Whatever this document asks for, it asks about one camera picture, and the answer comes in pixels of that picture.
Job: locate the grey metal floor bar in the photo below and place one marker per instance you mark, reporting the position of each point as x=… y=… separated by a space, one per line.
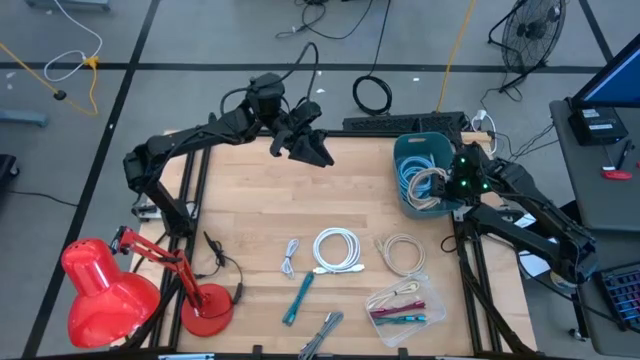
x=70 y=4
x=22 y=118

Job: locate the teal plastic bin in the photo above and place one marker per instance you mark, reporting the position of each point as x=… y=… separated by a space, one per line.
x=440 y=147

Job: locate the backlit keyboard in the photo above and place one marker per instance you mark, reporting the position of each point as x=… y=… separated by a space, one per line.
x=622 y=295

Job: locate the red desk lamp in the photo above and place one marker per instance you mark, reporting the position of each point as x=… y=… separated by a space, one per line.
x=105 y=295

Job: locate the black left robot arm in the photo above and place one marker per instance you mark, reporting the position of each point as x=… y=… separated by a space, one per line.
x=165 y=145

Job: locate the computer monitor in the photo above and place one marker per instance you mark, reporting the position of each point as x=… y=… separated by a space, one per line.
x=617 y=80

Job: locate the red desk object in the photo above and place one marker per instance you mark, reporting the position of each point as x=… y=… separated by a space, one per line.
x=617 y=175

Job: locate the black pen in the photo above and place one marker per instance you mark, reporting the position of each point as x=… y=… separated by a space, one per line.
x=625 y=155

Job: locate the black aluminium table frame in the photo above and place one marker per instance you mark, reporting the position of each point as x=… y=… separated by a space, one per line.
x=360 y=134

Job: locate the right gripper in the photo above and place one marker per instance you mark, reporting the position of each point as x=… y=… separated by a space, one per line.
x=470 y=175

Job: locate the grey metal mounting plate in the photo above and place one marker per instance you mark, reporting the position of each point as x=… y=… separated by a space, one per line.
x=147 y=214
x=460 y=215

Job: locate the round printed disc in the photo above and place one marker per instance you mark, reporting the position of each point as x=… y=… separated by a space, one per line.
x=562 y=286

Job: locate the black perforated bar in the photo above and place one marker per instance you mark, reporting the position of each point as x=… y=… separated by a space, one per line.
x=390 y=122

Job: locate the silver metal bracket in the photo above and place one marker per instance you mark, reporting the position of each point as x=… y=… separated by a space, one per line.
x=187 y=357

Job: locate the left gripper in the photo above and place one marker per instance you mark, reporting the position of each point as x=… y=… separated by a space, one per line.
x=282 y=142

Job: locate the clear plastic tray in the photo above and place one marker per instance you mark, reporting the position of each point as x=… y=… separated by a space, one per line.
x=400 y=336

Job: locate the black floor fan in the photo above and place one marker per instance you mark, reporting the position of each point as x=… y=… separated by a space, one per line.
x=532 y=30

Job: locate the black round floor plug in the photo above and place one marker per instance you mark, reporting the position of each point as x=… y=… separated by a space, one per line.
x=60 y=94

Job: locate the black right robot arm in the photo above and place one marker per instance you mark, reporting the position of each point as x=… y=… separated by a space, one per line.
x=525 y=235

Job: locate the grey desk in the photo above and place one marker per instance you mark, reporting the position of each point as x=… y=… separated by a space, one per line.
x=610 y=210
x=615 y=250

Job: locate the white paper sheet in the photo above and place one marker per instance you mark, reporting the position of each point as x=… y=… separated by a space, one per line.
x=530 y=267

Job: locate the small black computer box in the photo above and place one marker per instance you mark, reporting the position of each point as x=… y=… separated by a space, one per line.
x=597 y=127

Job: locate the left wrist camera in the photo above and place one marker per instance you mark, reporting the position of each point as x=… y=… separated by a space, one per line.
x=306 y=112

